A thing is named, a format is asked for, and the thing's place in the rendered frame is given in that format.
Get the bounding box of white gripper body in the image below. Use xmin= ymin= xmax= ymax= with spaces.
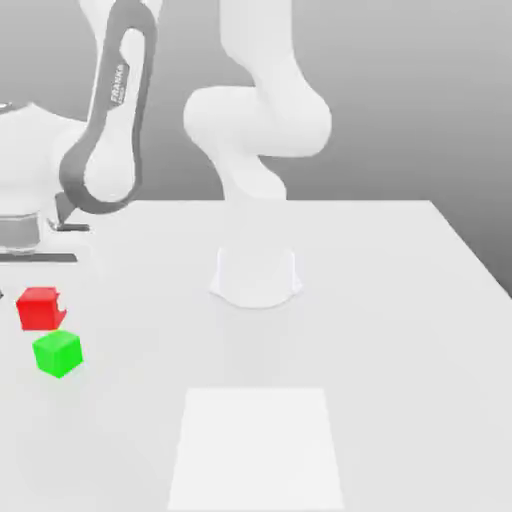
xmin=0 ymin=249 xmax=99 ymax=283

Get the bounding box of small red cube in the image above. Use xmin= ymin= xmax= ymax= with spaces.
xmin=15 ymin=286 xmax=68 ymax=333

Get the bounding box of small green cube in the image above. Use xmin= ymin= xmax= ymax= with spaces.
xmin=31 ymin=329 xmax=84 ymax=380

